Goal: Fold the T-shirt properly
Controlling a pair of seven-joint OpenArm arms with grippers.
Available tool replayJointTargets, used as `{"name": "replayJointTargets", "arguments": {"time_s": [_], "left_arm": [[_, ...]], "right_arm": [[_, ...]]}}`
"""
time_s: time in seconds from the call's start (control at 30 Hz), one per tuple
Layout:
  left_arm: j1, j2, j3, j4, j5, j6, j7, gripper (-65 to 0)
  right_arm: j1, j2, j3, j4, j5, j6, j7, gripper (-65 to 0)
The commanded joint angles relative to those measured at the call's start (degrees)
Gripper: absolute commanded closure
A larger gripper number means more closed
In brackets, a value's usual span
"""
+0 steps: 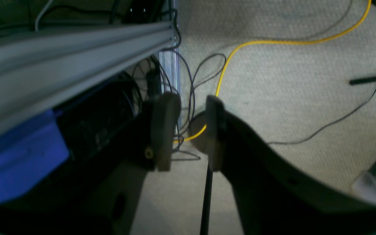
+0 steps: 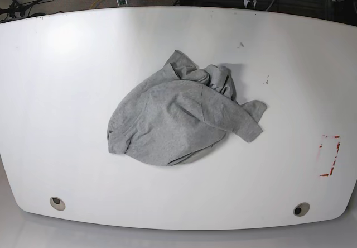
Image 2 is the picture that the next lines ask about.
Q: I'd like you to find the right table cable grommet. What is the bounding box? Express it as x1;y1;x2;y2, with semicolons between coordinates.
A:
293;202;310;217

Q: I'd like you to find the grey T-shirt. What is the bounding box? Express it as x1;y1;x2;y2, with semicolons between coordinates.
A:
107;51;267;166

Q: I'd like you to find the black tripod stand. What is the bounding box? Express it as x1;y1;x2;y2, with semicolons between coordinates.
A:
1;0;55;23

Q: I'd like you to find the left table cable grommet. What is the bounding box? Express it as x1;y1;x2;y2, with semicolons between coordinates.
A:
50;197;66;211

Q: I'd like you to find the red tape rectangle marking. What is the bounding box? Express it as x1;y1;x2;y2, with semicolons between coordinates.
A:
317;135;341;177

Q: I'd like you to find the table cable grommet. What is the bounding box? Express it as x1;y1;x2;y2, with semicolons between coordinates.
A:
50;197;66;211
293;202;310;217

